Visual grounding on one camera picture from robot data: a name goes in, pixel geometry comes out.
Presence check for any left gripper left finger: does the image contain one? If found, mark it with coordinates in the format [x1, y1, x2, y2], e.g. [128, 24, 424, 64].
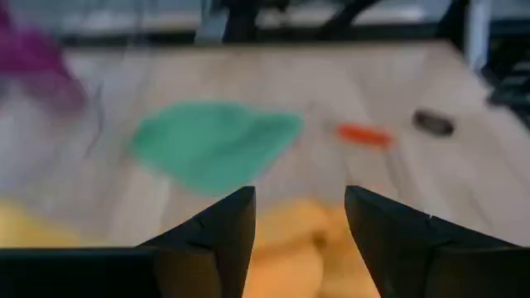
[0, 185, 257, 298]

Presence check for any magenta sports bottle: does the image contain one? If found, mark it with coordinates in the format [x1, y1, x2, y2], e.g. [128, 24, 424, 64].
[0, 6, 89, 115]

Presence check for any green microfibre cloth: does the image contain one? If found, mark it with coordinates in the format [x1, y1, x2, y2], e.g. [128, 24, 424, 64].
[128, 100, 306, 196]

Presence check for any purple ring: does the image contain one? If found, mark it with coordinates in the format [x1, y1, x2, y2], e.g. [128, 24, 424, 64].
[412, 107, 456, 137]

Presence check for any clear plastic bin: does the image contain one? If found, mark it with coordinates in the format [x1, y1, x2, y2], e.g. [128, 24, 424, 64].
[0, 36, 107, 162]

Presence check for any black table frame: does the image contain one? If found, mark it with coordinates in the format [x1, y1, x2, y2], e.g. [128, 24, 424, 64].
[57, 20, 530, 49]

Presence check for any red ring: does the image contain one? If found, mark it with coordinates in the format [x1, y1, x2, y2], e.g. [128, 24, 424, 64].
[335, 123, 394, 150]

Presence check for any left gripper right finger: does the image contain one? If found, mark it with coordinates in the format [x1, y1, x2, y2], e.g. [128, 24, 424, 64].
[344, 185, 530, 298]

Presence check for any orange microfibre cloth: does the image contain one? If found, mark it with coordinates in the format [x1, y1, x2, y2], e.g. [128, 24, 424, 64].
[242, 197, 382, 298]

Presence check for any yellow sports bottle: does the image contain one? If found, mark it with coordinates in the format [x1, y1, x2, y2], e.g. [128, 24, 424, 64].
[0, 197, 108, 249]

